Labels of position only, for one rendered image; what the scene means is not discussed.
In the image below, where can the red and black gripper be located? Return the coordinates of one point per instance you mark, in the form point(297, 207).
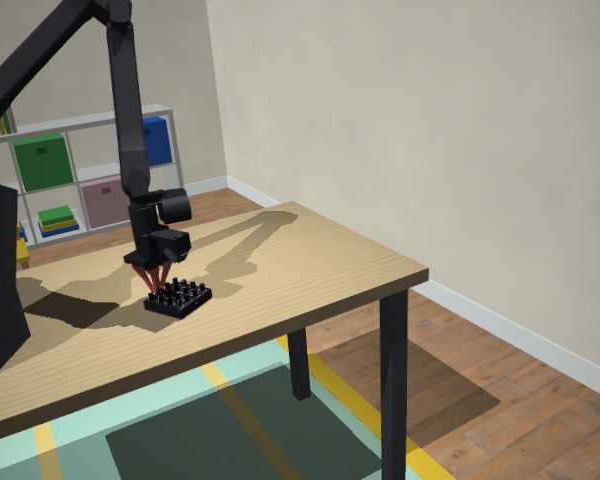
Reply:
point(152, 265)

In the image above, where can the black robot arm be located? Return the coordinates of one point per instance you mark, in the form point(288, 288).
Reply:
point(33, 54)

